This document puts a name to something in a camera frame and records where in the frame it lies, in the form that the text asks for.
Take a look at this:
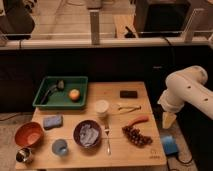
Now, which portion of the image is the dark red grape bunch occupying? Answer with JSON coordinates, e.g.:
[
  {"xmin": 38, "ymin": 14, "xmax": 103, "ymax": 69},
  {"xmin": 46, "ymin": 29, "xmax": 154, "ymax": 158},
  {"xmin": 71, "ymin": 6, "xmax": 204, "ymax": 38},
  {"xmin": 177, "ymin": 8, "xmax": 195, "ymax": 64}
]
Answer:
[{"xmin": 122, "ymin": 126, "xmax": 153, "ymax": 147}]

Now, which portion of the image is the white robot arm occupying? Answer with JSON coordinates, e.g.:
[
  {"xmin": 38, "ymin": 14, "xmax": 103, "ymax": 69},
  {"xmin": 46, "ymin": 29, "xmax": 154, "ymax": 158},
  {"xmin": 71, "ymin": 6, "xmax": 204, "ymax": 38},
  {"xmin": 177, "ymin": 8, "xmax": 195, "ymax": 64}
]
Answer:
[{"xmin": 158, "ymin": 66, "xmax": 213, "ymax": 129}]

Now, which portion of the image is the white plastic cup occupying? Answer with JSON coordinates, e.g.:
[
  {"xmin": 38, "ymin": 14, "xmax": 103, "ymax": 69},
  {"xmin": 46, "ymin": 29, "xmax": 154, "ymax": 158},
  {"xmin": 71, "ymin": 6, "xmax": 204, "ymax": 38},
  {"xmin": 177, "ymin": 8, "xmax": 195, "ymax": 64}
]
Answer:
[{"xmin": 94, "ymin": 100, "xmax": 109, "ymax": 118}]

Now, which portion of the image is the blue plastic cup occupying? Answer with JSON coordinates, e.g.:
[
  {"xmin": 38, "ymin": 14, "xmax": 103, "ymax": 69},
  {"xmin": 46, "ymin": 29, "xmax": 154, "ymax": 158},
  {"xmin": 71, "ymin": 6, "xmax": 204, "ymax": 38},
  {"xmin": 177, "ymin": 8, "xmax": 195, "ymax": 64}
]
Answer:
[{"xmin": 52, "ymin": 139, "xmax": 68, "ymax": 156}]

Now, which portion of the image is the small metal cup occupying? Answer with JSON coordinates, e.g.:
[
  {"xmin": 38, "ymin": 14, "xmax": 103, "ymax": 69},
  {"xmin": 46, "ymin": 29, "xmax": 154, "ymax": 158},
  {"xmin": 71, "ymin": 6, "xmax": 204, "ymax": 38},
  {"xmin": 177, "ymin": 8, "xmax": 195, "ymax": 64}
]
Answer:
[{"xmin": 16, "ymin": 148, "xmax": 33, "ymax": 163}]

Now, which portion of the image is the blue box on floor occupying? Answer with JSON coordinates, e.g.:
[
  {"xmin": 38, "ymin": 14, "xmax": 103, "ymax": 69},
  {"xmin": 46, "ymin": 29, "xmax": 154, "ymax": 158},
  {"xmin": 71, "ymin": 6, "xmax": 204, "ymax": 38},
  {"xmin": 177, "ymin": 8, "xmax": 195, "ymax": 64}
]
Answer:
[{"xmin": 161, "ymin": 136, "xmax": 179, "ymax": 155}]

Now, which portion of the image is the purple bowl with cloth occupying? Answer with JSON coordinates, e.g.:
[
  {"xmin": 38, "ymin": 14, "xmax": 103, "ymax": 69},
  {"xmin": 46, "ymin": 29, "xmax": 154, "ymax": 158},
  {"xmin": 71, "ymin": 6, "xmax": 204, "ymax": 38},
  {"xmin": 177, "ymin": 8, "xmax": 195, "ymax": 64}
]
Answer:
[{"xmin": 73, "ymin": 120, "xmax": 102, "ymax": 148}]

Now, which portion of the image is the yellow red apple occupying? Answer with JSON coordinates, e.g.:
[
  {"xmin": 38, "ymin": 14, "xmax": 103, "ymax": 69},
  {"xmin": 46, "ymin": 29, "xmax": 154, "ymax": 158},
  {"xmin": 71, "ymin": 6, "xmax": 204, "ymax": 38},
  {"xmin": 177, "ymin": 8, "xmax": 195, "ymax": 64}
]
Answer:
[{"xmin": 69, "ymin": 89, "xmax": 80, "ymax": 101}]

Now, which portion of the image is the black monitor box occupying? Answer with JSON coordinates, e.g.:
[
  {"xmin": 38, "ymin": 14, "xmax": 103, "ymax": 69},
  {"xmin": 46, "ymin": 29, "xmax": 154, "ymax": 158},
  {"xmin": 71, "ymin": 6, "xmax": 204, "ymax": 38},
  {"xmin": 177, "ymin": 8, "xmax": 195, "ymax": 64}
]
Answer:
[{"xmin": 133, "ymin": 0, "xmax": 190, "ymax": 32}]

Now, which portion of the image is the grey dish brush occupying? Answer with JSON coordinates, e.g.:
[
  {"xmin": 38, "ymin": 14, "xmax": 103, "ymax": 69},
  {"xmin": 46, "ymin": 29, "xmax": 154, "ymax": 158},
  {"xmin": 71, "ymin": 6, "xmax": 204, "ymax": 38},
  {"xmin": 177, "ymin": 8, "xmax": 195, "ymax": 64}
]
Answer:
[{"xmin": 41, "ymin": 80, "xmax": 65, "ymax": 104}]

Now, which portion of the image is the green plastic tray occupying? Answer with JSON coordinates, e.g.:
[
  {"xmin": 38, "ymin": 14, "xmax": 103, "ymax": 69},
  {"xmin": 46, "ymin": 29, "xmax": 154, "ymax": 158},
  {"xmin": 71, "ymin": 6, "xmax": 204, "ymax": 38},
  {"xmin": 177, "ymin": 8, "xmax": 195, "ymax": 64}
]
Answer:
[{"xmin": 33, "ymin": 76, "xmax": 88, "ymax": 110}]

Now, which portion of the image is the blue sponge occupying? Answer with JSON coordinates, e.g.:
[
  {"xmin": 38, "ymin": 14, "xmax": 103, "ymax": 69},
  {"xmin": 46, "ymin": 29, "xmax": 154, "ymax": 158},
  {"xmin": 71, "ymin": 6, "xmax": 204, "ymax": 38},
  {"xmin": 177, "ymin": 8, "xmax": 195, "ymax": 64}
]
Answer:
[{"xmin": 43, "ymin": 115, "xmax": 63, "ymax": 130}]

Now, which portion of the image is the orange bowl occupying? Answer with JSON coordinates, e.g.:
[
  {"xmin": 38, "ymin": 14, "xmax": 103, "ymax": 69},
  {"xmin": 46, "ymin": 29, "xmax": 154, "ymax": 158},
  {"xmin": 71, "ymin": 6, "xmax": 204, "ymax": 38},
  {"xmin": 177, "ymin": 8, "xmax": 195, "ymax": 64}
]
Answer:
[{"xmin": 15, "ymin": 122, "xmax": 44, "ymax": 147}]

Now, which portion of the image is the grey vertical post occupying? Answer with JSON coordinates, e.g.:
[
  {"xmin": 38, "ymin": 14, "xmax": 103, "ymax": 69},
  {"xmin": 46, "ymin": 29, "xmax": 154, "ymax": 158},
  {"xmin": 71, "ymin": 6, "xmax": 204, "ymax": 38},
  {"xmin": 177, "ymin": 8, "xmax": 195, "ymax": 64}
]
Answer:
[{"xmin": 90, "ymin": 10, "xmax": 100, "ymax": 45}]

